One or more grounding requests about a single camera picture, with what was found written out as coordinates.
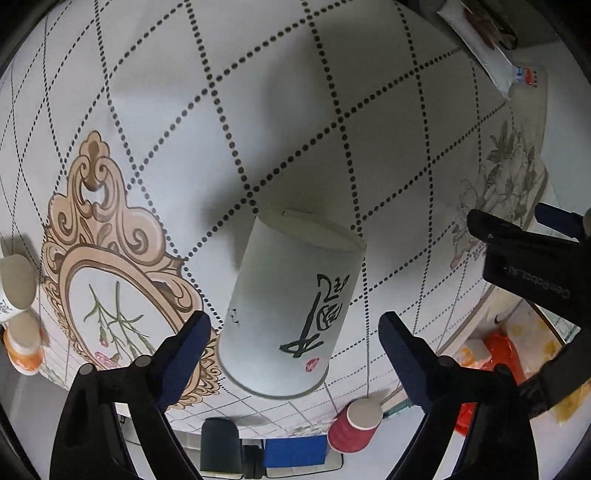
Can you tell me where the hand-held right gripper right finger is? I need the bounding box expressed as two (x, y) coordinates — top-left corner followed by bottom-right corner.
(378, 311), (541, 480)

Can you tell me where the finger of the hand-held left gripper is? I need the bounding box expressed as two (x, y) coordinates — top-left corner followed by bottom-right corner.
(536, 203), (585, 241)
(467, 209), (513, 252)

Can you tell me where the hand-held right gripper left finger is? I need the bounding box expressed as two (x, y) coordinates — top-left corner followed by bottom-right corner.
(50, 310), (213, 480)

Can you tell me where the white paper cup black calligraphy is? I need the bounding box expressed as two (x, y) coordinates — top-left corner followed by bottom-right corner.
(217, 209), (368, 400)

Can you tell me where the red paper cup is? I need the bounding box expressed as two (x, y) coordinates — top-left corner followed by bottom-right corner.
(327, 399), (384, 454)

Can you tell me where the orange and white paper cup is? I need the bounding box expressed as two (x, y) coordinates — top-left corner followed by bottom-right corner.
(4, 311), (47, 377)

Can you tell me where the white printed paper cup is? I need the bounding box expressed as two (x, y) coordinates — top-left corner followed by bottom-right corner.
(0, 254), (38, 324)

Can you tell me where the yellow and white plastic bag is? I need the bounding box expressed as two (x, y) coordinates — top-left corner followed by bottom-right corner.
(503, 300), (580, 425)

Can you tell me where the orange plastic bag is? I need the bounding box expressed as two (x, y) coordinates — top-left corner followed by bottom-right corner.
(455, 332), (529, 435)

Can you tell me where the black chair back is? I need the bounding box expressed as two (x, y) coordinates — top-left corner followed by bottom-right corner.
(201, 418), (244, 477)

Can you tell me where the blue box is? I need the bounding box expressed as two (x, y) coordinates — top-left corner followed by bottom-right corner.
(264, 434), (328, 467)

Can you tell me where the white snack packet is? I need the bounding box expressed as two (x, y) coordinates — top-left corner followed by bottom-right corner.
(438, 0), (541, 97)

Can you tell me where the printed dotted tablecloth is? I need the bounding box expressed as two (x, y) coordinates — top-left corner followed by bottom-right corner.
(0, 0), (550, 439)

